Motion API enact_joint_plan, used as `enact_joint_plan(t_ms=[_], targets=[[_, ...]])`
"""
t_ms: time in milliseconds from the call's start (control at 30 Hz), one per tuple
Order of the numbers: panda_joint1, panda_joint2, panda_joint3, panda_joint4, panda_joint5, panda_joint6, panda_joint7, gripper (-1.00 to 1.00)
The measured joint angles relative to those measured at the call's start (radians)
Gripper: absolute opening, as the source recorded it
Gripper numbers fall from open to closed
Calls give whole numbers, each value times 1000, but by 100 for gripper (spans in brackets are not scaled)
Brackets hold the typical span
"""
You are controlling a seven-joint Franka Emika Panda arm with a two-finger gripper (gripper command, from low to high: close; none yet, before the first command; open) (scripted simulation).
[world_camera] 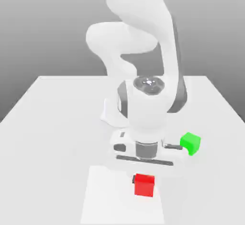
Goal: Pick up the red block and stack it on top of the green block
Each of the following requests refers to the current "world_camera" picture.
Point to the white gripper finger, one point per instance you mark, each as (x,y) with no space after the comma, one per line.
(133,179)

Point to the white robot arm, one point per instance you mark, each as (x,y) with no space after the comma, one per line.
(145,37)

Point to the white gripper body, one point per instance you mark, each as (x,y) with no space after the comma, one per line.
(178,159)

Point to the small red cube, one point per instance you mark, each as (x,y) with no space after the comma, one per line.
(144,187)

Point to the small green cube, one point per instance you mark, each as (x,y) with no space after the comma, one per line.
(191,142)

